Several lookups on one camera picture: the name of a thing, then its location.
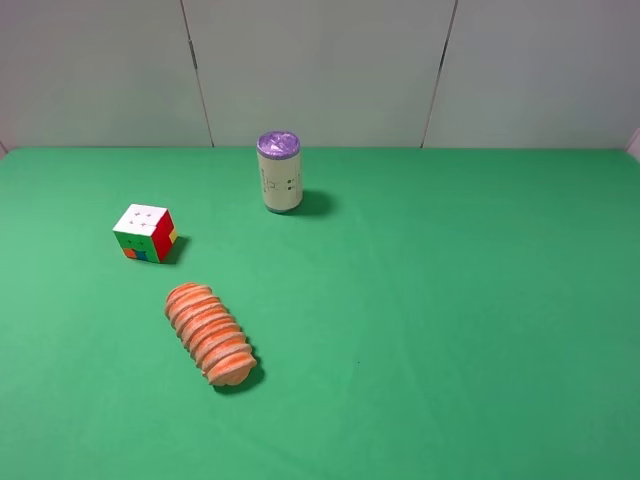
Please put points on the multicolour puzzle cube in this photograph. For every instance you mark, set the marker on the multicolour puzzle cube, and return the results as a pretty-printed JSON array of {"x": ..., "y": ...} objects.
[{"x": 145, "y": 233}]

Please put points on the orange sliced bread loaf toy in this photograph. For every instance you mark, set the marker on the orange sliced bread loaf toy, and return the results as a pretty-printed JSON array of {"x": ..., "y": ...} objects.
[{"x": 210, "y": 334}]

